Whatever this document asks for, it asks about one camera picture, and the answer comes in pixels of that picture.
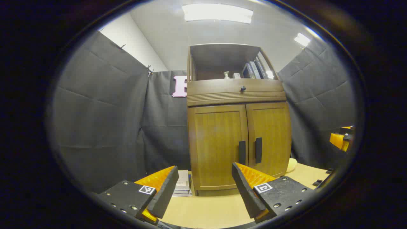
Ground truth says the dark blue book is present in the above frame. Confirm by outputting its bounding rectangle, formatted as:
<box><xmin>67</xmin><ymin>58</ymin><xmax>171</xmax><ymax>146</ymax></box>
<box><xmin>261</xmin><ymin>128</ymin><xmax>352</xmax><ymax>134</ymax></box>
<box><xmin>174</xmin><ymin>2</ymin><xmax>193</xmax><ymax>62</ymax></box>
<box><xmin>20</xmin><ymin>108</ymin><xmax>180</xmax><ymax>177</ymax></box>
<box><xmin>254</xmin><ymin>59</ymin><xmax>269</xmax><ymax>79</ymax></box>
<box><xmin>242</xmin><ymin>63</ymin><xmax>256</xmax><ymax>79</ymax></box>

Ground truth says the wooden cabinet door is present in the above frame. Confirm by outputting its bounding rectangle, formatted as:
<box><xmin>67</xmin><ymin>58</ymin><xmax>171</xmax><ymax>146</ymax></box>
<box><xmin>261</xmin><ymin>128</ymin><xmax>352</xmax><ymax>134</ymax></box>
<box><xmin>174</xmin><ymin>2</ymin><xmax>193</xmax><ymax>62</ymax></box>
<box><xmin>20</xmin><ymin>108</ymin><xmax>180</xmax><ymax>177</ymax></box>
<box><xmin>246</xmin><ymin>102</ymin><xmax>292</xmax><ymax>178</ymax></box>
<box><xmin>188</xmin><ymin>104</ymin><xmax>249</xmax><ymax>191</ymax></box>

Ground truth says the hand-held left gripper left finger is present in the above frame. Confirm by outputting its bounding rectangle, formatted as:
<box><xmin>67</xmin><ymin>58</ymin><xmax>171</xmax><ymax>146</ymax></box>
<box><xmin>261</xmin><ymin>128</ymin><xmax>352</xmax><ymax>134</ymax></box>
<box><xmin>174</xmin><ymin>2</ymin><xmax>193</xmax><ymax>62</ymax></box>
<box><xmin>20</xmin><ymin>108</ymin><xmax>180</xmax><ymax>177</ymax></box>
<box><xmin>95</xmin><ymin>165</ymin><xmax>179</xmax><ymax>226</ymax></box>

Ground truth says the stack of white books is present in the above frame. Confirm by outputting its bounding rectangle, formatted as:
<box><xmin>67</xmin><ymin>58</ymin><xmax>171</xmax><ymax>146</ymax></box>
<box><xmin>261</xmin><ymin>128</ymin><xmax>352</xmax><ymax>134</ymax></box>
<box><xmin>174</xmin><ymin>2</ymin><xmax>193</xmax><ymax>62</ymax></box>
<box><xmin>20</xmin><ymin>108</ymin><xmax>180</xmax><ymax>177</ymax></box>
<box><xmin>173</xmin><ymin>170</ymin><xmax>192</xmax><ymax>197</ymax></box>

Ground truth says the pale yellow round object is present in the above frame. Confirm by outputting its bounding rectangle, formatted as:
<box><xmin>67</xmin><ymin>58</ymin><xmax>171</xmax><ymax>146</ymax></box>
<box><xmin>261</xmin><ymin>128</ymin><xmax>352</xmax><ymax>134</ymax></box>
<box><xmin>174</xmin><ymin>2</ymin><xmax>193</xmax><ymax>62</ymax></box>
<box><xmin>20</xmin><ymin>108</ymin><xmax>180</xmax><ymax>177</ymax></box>
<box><xmin>286</xmin><ymin>158</ymin><xmax>298</xmax><ymax>174</ymax></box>

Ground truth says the wooden double-door shoe cabinet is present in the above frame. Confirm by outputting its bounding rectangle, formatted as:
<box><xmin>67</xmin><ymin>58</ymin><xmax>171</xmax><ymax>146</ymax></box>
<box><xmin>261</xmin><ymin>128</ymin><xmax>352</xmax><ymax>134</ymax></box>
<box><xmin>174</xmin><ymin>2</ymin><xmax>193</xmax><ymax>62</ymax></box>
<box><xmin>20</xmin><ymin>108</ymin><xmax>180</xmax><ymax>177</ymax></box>
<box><xmin>187</xmin><ymin>43</ymin><xmax>292</xmax><ymax>197</ymax></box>

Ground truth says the light grey book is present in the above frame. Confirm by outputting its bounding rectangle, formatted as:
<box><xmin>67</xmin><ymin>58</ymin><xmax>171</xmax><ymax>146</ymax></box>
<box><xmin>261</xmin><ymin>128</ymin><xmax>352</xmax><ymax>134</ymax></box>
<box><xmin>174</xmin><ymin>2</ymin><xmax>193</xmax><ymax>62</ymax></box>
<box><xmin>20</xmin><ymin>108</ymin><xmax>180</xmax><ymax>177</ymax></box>
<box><xmin>250</xmin><ymin>61</ymin><xmax>262</xmax><ymax>79</ymax></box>

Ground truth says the black backdrop cloth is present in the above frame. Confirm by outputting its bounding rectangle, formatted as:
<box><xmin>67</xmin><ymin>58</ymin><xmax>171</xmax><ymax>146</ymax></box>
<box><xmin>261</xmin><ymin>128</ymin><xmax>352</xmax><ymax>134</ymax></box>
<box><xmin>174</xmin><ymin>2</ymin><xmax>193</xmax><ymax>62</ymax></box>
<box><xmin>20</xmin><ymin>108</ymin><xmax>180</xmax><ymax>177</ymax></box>
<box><xmin>52</xmin><ymin>30</ymin><xmax>356</xmax><ymax>194</ymax></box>

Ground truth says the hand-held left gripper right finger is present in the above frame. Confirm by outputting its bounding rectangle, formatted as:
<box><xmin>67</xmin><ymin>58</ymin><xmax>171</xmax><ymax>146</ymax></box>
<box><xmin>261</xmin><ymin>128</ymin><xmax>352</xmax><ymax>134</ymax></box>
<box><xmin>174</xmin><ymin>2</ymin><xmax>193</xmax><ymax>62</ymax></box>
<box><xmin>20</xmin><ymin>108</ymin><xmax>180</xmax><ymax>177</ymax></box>
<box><xmin>231</xmin><ymin>162</ymin><xmax>315</xmax><ymax>224</ymax></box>

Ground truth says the large ceiling light panel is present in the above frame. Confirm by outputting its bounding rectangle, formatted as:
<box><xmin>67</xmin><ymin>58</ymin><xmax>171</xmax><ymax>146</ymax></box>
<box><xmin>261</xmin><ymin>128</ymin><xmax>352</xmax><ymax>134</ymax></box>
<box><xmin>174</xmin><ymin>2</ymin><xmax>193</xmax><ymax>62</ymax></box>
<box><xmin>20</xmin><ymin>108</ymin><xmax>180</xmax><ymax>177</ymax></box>
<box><xmin>182</xmin><ymin>3</ymin><xmax>254</xmax><ymax>24</ymax></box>

